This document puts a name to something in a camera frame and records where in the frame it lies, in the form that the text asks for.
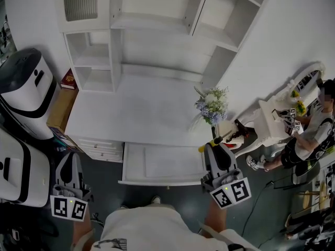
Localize small white closed drawer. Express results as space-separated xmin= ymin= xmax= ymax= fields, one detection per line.
xmin=85 ymin=149 xmax=124 ymax=164
xmin=78 ymin=138 xmax=123 ymax=151

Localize brown cardboard box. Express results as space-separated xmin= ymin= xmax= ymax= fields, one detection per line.
xmin=46 ymin=86 xmax=80 ymax=152

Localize white black appliance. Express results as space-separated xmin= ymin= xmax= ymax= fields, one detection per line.
xmin=0 ymin=48 xmax=58 ymax=141
xmin=0 ymin=128 xmax=51 ymax=208

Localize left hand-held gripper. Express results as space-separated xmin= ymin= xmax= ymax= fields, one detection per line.
xmin=50 ymin=152 xmax=94 ymax=222

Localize person's right hand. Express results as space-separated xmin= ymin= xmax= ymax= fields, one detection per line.
xmin=219 ymin=174 xmax=237 ymax=186

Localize white vanity table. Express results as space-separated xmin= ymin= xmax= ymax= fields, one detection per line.
xmin=239 ymin=98 xmax=298 ymax=157

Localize person's left forearm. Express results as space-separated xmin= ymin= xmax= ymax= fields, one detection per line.
xmin=72 ymin=213 xmax=95 ymax=251

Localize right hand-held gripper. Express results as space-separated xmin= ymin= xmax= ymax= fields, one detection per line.
xmin=200 ymin=142 xmax=252 ymax=210

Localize wooden stool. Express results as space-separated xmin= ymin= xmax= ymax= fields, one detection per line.
xmin=287 ymin=181 xmax=328 ymax=221

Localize person's left hand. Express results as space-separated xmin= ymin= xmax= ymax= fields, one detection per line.
xmin=54 ymin=186 xmax=77 ymax=197

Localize black hair dryer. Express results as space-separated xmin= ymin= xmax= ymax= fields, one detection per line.
xmin=233 ymin=118 xmax=251 ymax=138

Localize white desk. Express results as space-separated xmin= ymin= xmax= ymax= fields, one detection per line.
xmin=64 ymin=72 xmax=219 ymax=164

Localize yellow flowers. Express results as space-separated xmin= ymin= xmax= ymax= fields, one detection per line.
xmin=289 ymin=89 xmax=307 ymax=116

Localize white hutch shelf unit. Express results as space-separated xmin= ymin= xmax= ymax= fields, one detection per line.
xmin=53 ymin=0 xmax=274 ymax=93

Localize red book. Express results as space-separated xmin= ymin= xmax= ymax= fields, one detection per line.
xmin=60 ymin=68 xmax=80 ymax=91

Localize person's white shirt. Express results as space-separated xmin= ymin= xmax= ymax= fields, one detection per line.
xmin=90 ymin=202 xmax=261 ymax=251

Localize white blue flower bouquet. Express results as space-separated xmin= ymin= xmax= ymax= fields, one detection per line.
xmin=193 ymin=85 xmax=230 ymax=127

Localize black bag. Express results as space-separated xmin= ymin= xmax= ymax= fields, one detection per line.
xmin=0 ymin=217 xmax=60 ymax=251

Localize person's right forearm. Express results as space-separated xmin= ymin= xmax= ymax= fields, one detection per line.
xmin=203 ymin=202 xmax=229 ymax=233

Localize yellow black screwdriver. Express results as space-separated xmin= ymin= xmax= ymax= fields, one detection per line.
xmin=198 ymin=130 xmax=233 ymax=153

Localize white oval mirror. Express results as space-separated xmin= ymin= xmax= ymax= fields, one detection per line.
xmin=284 ymin=61 xmax=327 ymax=102

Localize black floor cable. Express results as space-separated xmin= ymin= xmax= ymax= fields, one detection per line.
xmin=240 ymin=179 xmax=277 ymax=238

